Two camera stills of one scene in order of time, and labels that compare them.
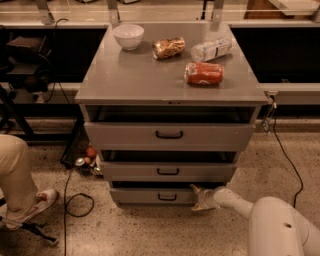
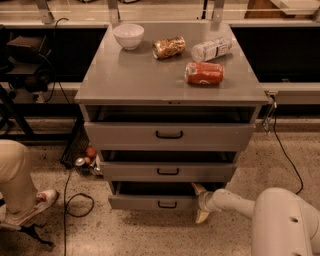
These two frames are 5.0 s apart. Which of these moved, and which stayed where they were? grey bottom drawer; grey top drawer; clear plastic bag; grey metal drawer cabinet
Moved: grey bottom drawer
Stayed: grey metal drawer cabinet; clear plastic bag; grey top drawer
